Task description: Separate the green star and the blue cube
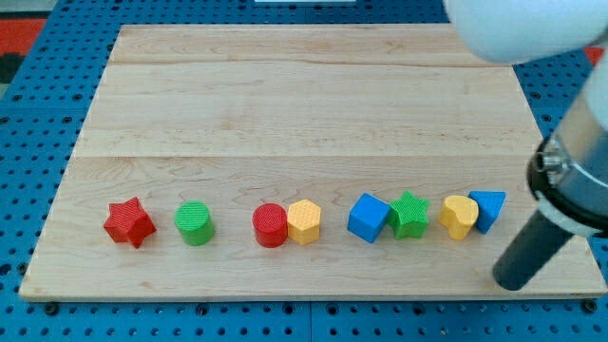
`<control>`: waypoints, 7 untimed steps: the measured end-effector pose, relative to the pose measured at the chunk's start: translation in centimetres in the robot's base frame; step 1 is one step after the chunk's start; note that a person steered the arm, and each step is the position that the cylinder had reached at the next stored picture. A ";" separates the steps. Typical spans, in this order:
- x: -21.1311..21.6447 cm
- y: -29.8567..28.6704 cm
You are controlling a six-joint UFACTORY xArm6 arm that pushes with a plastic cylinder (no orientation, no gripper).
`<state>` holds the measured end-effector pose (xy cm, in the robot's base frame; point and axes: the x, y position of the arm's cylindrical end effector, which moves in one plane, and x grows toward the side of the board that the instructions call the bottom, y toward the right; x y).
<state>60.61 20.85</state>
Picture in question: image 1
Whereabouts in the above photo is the green star block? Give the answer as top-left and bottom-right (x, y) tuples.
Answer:
(387, 191), (429, 239)

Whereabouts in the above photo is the red star block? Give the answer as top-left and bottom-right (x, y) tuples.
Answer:
(104, 197), (157, 249)

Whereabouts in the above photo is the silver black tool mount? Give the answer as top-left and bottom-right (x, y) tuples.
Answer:
(527, 89), (607, 238)

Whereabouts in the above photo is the red cylinder block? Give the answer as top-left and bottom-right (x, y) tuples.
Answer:
(252, 203), (288, 248)

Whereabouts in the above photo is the yellow hexagon block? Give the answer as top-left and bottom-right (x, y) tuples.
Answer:
(287, 199), (321, 245)

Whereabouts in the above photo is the green cylinder block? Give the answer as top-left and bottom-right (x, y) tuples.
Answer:
(174, 200), (215, 246)

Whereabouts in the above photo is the wooden board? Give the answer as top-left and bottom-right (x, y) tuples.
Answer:
(20, 24), (607, 302)

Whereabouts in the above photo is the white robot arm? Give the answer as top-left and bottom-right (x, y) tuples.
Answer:
(444, 0), (607, 291)

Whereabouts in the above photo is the blue cube block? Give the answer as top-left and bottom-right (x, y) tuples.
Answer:
(347, 193), (390, 243)

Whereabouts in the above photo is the blue triangle block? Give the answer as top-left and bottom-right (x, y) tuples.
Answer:
(468, 190), (506, 235)

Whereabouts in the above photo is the yellow heart block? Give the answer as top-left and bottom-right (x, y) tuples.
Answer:
(438, 195), (479, 240)

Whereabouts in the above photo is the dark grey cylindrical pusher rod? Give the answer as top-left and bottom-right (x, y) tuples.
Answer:
(492, 211), (573, 291)

